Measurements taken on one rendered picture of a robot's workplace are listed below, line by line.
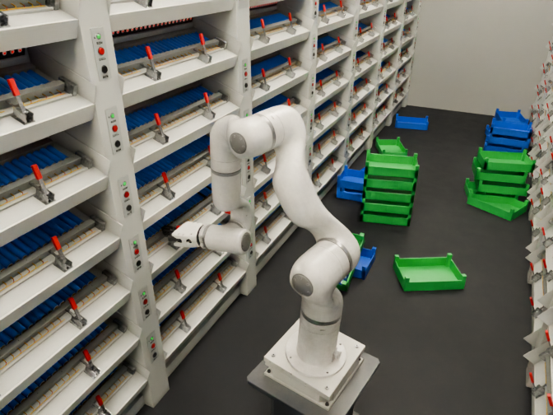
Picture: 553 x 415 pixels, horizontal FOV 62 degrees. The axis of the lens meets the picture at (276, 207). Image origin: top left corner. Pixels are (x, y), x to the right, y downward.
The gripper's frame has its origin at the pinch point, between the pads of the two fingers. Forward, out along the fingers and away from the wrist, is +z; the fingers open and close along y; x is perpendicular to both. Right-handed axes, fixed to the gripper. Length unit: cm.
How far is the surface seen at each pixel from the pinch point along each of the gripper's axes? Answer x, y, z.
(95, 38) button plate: 65, -22, -14
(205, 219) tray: -5.6, 19.9, -1.0
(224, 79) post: 42, 45, -4
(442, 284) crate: -68, 91, -80
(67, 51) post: 63, -26, -7
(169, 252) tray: -6.2, -4.0, -1.9
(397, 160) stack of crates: -31, 161, -42
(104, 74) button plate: 57, -21, -12
